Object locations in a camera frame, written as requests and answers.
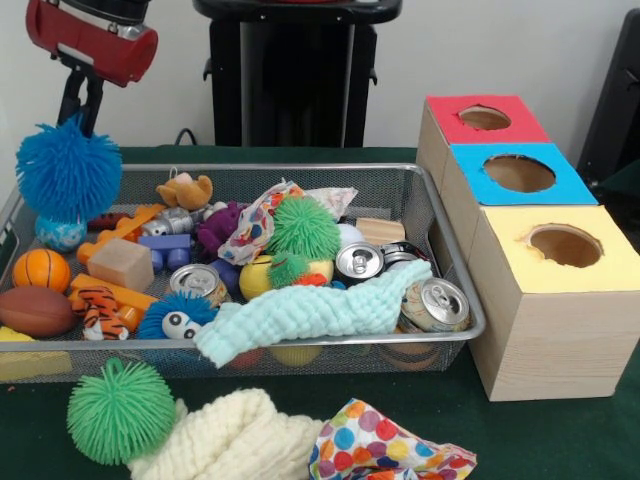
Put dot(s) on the mint green knitted cloth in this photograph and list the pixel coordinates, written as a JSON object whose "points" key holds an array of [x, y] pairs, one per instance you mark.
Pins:
{"points": [[300, 315]]}

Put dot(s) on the blue spiky rubber ball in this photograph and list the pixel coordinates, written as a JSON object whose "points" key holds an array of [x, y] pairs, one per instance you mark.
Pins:
{"points": [[68, 170]]}

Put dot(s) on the wooden box with three holes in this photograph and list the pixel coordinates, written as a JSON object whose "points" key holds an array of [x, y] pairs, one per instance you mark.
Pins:
{"points": [[550, 340]]}

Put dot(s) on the wooden cube block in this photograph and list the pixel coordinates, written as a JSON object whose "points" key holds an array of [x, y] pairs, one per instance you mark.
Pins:
{"points": [[120, 265]]}

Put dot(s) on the tan plush animal toy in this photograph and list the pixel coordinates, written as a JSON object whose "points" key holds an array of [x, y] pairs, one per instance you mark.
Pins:
{"points": [[188, 192]]}

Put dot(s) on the cream knitted cloth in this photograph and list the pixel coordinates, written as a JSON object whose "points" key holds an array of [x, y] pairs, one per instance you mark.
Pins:
{"points": [[230, 440]]}

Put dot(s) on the blue fuzzy googly-eyed toy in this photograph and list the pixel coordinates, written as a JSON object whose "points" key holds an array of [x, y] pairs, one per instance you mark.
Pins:
{"points": [[185, 318]]}

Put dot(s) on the black panel stand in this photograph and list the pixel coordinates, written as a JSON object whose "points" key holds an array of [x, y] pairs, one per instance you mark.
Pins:
{"points": [[615, 100]]}

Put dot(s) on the small orange basketball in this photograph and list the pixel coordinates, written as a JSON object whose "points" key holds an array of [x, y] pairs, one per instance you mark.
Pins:
{"points": [[41, 270]]}

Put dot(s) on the colourful patterned cloth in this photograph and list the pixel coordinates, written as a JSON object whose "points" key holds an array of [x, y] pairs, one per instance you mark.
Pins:
{"points": [[370, 440]]}

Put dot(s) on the green spiky rubber ball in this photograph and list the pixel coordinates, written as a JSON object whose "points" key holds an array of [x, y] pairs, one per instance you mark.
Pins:
{"points": [[120, 412], [303, 225]]}

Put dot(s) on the blue globe ball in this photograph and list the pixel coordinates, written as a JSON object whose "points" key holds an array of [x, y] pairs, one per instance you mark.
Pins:
{"points": [[60, 238]]}

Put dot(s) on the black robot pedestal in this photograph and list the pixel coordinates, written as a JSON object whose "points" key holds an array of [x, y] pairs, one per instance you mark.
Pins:
{"points": [[290, 80]]}

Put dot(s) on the orange striped tiger toy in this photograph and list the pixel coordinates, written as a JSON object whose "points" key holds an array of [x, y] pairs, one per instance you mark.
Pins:
{"points": [[103, 312]]}

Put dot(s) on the brown toy football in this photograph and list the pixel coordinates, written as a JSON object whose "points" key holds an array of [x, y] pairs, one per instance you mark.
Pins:
{"points": [[35, 312]]}

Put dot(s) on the dark green table cloth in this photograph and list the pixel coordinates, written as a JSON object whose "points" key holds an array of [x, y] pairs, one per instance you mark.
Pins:
{"points": [[560, 440], [625, 180]]}

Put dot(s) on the shallow clear mesh bin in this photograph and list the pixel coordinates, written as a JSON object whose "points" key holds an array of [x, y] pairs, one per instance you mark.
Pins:
{"points": [[440, 200]]}

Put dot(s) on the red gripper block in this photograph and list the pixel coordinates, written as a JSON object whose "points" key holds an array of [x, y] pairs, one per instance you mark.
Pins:
{"points": [[90, 45]]}

